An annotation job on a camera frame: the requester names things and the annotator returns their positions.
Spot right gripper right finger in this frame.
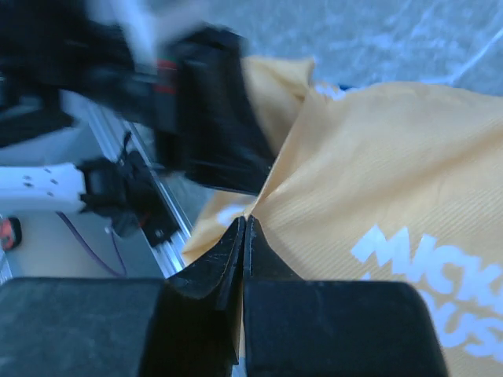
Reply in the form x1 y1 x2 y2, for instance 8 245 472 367
243 218 448 376

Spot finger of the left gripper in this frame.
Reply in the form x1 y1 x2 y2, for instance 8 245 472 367
155 27 275 195

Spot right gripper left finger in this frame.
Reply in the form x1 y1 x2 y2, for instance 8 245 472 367
1 218 244 376

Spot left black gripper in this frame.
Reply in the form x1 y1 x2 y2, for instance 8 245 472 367
1 1 176 132

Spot yellow pillowcase with blue lining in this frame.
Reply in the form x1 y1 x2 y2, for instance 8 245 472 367
182 57 502 376

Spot aluminium mounting rail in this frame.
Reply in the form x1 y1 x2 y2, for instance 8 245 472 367
79 101 190 277

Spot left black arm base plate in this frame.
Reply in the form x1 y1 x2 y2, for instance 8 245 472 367
77 150 180 247

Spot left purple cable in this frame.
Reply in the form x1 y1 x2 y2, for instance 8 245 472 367
54 211 128 277

